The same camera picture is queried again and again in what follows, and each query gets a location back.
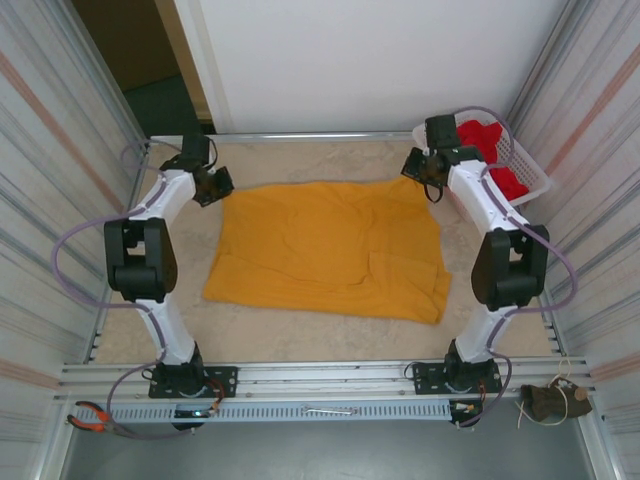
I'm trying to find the white plastic mesh basket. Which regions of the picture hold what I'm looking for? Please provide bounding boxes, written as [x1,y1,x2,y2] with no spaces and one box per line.
[412,105,554,221]

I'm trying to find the aluminium table edge frame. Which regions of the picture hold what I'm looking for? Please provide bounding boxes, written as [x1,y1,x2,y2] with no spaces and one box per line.
[84,130,569,366]

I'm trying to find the striped enclosure side panel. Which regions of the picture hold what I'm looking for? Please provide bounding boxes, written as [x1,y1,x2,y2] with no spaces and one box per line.
[499,0,640,480]
[0,0,151,480]

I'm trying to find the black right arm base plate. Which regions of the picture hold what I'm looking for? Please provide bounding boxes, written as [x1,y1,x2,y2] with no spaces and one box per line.
[410,360,503,396]

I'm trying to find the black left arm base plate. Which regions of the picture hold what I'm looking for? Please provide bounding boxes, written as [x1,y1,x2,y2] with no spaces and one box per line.
[148,365,240,400]

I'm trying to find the red cloth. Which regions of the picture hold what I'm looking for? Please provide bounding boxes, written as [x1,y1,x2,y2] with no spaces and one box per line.
[455,119,531,204]

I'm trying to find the small controller board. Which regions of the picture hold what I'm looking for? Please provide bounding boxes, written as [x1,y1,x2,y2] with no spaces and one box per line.
[172,405,219,431]
[448,398,485,429]

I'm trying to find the orange handled pliers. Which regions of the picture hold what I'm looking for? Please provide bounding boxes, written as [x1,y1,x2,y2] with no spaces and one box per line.
[66,399,139,440]

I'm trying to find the mustard yellow t-shirt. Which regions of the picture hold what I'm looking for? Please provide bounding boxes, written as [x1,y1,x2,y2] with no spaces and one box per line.
[202,179,454,326]

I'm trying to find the small silver wrench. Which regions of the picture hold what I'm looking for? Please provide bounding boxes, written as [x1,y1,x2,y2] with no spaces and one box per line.
[299,403,360,416]

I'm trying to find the aluminium mounting rail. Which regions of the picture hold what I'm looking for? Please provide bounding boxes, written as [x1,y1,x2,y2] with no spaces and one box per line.
[53,355,596,401]

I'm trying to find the brown pouch with string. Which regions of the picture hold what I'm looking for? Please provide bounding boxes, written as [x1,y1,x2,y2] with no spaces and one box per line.
[515,357,595,428]

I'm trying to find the grey slotted cable duct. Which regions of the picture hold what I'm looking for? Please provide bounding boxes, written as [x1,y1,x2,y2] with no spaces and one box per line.
[92,399,454,424]

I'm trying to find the white door frame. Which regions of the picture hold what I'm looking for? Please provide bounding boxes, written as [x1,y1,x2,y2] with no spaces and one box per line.
[172,0,236,135]

